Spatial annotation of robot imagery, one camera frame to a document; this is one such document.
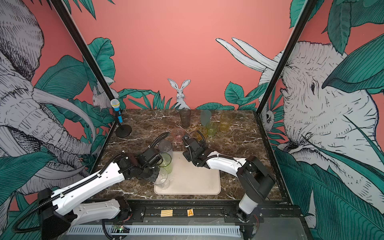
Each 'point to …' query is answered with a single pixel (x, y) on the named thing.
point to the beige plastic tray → (187, 179)
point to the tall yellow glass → (225, 123)
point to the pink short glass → (178, 134)
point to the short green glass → (212, 127)
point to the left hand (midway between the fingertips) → (155, 173)
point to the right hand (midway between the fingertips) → (191, 146)
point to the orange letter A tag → (190, 212)
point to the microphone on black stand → (122, 132)
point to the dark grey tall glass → (185, 114)
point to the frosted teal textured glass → (206, 116)
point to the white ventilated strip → (189, 230)
